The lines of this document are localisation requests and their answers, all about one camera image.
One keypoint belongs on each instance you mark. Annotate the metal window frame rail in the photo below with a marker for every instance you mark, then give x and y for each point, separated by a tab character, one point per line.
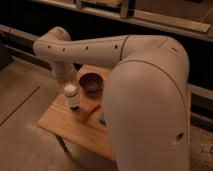
184	27

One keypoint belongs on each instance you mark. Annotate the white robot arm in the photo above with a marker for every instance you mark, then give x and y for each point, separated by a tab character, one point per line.
144	97

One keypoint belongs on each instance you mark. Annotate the white plastic bottle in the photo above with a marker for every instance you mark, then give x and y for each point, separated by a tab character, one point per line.
72	95

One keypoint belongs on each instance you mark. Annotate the wooden board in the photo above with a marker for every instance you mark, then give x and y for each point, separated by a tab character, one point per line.
64	123

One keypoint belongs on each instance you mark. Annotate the orange carrot-shaped stick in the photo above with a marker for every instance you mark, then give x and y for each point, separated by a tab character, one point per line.
91	109

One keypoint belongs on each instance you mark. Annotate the dark ceramic cup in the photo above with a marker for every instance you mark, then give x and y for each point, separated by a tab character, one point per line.
91	82

